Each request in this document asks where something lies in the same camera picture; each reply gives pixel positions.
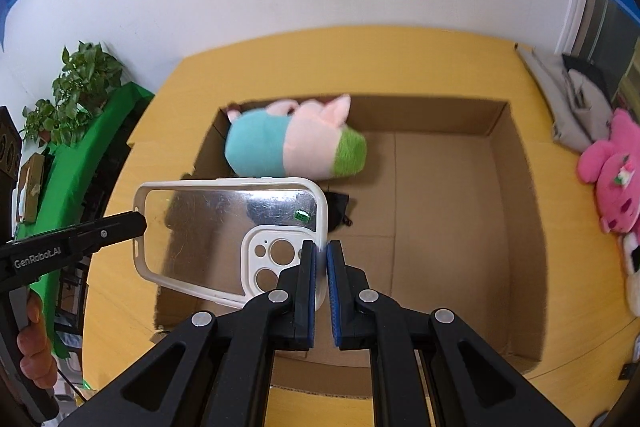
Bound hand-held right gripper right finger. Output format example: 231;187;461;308
326;241;576;427

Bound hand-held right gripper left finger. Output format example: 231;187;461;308
65;241;318;427

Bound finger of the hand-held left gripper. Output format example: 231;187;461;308
75;212;148;254

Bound clear white phone case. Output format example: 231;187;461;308
132;177;330;310

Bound brown cardboard box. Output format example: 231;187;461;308
127;93;548;400

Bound person's left hand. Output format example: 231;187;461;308
17;294;58;390

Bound small brown cardboard piece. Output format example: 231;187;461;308
17;154;46;223

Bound black sunglasses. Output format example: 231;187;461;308
325;189;355;233

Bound dark patterned panel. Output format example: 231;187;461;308
0;106;21;233

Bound green potted plant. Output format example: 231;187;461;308
21;39;126;148

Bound teal pink green plush toy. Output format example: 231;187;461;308
223;93;368;180

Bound grey cloth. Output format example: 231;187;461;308
515;43;621;154

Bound white plush toy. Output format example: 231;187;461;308
620;232;640;323

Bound glass door with blue stripe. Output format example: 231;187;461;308
575;0;640;118

